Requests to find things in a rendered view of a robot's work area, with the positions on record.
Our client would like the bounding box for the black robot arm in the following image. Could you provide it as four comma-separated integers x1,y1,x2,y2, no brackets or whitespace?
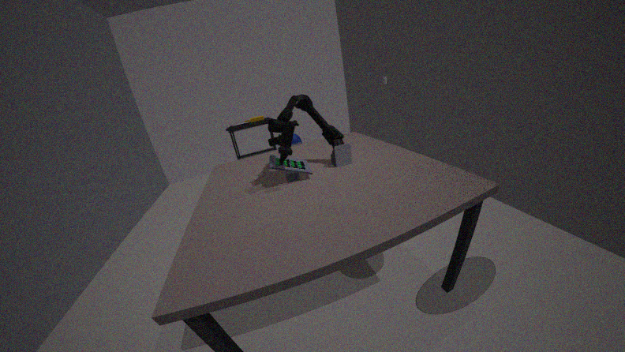
268,94,344,148

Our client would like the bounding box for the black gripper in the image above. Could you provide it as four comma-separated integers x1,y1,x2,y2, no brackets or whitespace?
278,133,293,163

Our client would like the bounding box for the grey switch panel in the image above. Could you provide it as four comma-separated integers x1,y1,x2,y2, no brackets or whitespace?
269,155,313,183

